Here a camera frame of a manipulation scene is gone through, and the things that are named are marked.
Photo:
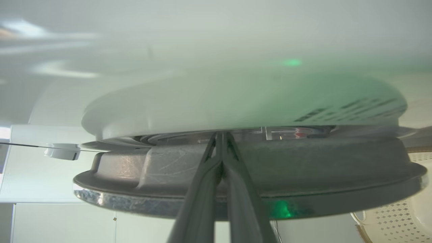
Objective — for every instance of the white front-load washing machine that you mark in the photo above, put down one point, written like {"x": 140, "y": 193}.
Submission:
{"x": 236, "y": 101}

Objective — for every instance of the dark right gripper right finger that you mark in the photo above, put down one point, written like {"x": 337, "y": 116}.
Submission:
{"x": 243, "y": 209}

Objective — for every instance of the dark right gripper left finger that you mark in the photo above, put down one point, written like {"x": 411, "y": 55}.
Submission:
{"x": 199, "y": 209}

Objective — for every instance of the small white plastic part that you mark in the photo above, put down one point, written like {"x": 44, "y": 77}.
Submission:
{"x": 62, "y": 152}

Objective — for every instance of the round glass washing machine door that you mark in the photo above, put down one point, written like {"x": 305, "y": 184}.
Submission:
{"x": 303, "y": 168}

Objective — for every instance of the cream perforated laundry basket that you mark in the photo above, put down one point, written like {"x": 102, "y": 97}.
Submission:
{"x": 398, "y": 219}

